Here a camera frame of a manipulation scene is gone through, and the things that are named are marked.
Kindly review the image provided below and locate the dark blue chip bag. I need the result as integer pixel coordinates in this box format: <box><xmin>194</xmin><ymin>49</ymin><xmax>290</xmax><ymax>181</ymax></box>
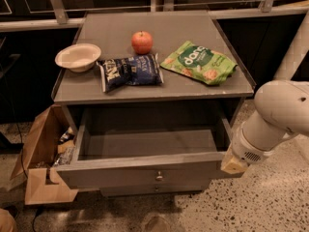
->
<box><xmin>98</xmin><ymin>54</ymin><xmax>163</xmax><ymax>92</ymax></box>

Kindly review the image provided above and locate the green snack bag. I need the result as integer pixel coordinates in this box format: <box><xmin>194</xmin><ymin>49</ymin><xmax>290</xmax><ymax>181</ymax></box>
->
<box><xmin>160</xmin><ymin>41</ymin><xmax>237</xmax><ymax>86</ymax></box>

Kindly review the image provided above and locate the grey top drawer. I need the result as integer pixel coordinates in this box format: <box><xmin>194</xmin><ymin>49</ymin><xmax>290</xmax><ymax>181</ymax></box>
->
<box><xmin>58</xmin><ymin>105</ymin><xmax>231</xmax><ymax>189</ymax></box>

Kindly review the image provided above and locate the black cable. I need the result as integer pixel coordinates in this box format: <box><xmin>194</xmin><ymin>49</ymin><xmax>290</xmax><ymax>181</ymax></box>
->
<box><xmin>6</xmin><ymin>90</ymin><xmax>30</xmax><ymax>179</ymax></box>

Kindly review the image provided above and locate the lower grey drawer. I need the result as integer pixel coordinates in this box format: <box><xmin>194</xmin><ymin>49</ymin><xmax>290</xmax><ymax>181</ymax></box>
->
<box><xmin>100</xmin><ymin>185</ymin><xmax>207</xmax><ymax>197</ymax></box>

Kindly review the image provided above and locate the brown cardboard box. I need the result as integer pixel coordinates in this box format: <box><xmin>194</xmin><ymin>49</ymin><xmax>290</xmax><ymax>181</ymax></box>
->
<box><xmin>11</xmin><ymin>105</ymin><xmax>78</xmax><ymax>205</ymax></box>

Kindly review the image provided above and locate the red apple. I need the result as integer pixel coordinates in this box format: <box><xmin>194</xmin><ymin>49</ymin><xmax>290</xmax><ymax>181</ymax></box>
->
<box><xmin>131</xmin><ymin>31</ymin><xmax>153</xmax><ymax>54</ymax></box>

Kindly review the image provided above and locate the metal window railing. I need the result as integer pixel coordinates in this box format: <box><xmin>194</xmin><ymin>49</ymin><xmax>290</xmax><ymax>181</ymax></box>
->
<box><xmin>0</xmin><ymin>0</ymin><xmax>309</xmax><ymax>33</ymax></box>

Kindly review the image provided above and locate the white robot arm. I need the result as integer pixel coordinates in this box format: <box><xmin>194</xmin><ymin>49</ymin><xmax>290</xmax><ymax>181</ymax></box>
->
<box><xmin>221</xmin><ymin>12</ymin><xmax>309</xmax><ymax>174</ymax></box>

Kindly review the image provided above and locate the grey drawer cabinet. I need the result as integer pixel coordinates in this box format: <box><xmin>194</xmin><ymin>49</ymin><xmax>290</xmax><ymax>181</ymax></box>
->
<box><xmin>52</xmin><ymin>11</ymin><xmax>254</xmax><ymax>196</ymax></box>

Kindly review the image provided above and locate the white paper bowl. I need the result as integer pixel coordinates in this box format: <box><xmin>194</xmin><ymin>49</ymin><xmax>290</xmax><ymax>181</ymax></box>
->
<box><xmin>55</xmin><ymin>43</ymin><xmax>101</xmax><ymax>73</ymax></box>

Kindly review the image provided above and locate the grey drawer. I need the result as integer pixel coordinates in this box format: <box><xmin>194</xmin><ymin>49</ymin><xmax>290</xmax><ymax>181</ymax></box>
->
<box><xmin>58</xmin><ymin>105</ymin><xmax>231</xmax><ymax>189</ymax></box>
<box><xmin>100</xmin><ymin>185</ymin><xmax>207</xmax><ymax>197</ymax></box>

